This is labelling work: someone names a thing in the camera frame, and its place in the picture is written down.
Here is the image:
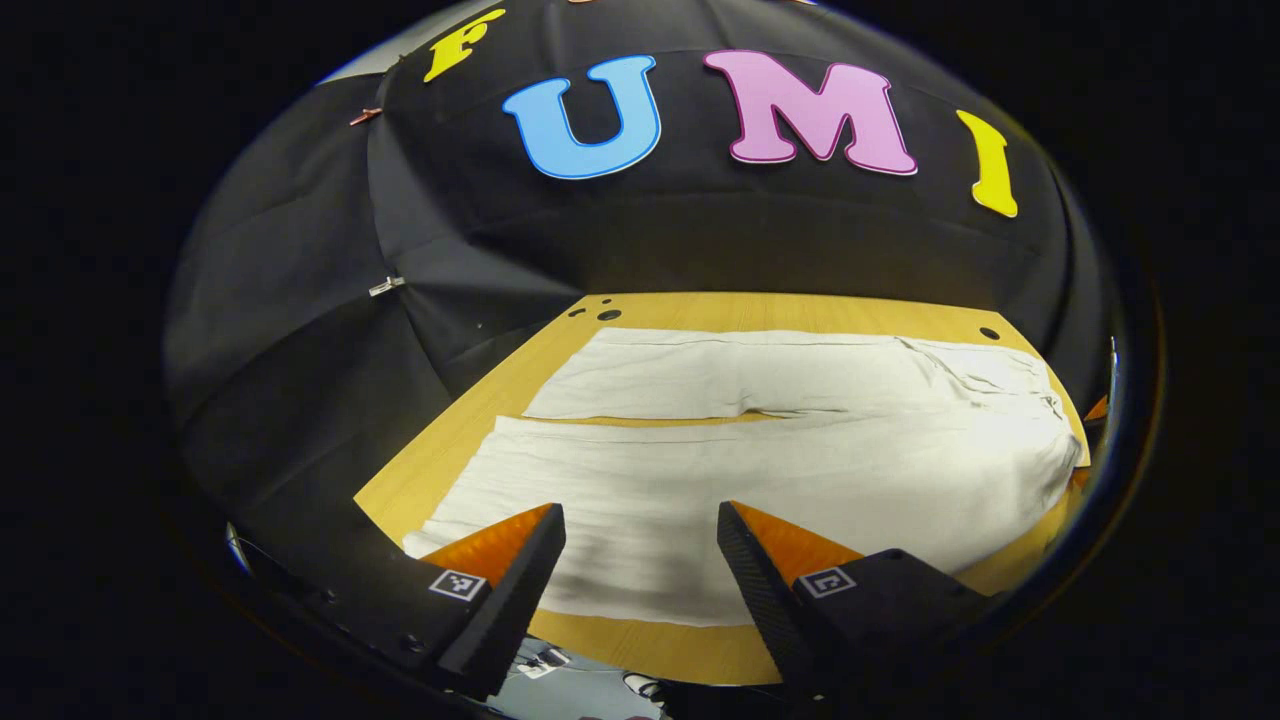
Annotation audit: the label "small white black object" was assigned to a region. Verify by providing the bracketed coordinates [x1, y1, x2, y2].
[515, 645, 573, 681]

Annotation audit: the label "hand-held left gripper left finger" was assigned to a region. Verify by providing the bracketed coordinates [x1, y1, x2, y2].
[310, 503, 567, 701]

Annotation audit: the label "white jeans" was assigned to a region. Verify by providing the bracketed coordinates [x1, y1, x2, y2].
[403, 328, 1084, 628]

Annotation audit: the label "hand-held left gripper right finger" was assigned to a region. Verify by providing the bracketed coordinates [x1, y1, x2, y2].
[716, 500, 1001, 706]

